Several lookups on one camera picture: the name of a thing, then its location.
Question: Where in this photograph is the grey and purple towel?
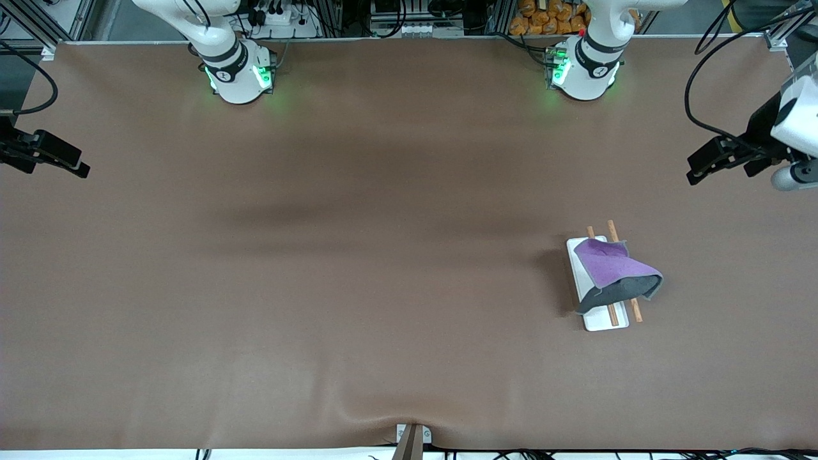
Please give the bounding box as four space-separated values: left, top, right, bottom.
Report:
573 238 665 315

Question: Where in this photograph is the white rack with wooden rods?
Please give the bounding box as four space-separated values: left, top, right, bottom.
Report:
566 220 644 332

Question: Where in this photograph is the orange packets pile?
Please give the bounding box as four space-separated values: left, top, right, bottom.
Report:
509 0 592 36

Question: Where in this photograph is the white power strip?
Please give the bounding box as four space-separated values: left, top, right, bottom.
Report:
246 0 320 39

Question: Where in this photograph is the brown table cover mat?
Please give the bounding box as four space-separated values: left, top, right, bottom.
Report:
0 35 818 451

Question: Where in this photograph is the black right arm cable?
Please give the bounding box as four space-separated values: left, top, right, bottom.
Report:
0 40 58 116

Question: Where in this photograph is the aluminium frame post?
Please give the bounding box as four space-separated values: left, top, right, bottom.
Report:
764 0 818 52
0 0 96 59

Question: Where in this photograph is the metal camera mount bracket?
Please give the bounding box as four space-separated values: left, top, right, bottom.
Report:
395 423 433 460

